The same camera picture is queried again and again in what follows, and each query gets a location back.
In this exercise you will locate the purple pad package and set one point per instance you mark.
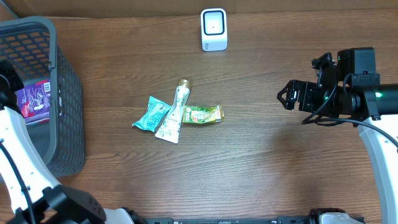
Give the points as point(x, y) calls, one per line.
point(34, 101)

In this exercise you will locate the white barcode scanner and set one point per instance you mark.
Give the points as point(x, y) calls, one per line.
point(214, 30)

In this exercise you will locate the teal wipes packet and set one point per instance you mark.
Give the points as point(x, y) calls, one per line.
point(156, 110)

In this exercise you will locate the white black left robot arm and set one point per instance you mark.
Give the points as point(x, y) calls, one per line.
point(36, 195)

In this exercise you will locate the grey plastic mesh basket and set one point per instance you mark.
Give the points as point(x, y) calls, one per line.
point(30, 44)

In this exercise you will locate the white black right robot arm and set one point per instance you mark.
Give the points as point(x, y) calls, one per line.
point(348, 90)

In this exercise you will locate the white tube gold cap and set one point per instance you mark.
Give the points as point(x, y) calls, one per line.
point(171, 125)

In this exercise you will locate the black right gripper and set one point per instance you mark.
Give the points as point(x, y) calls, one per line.
point(305, 89)

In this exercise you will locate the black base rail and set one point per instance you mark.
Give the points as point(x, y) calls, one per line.
point(316, 215)

